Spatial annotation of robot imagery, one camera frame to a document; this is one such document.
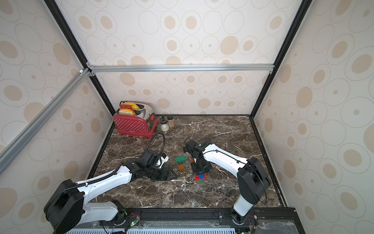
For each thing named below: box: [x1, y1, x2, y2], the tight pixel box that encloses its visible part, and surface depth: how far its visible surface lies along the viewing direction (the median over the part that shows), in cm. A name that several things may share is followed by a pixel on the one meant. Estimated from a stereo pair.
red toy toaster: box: [112, 101, 158, 137], surface depth 102 cm
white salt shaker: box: [158, 115, 169, 133], surface depth 107 cm
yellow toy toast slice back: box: [123, 101, 140, 111], surface depth 99 cm
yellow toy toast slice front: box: [118, 108, 136, 116], surface depth 97 cm
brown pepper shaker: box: [167, 115, 175, 129], surface depth 109 cm
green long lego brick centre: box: [175, 155, 187, 163], surface depth 96 cm
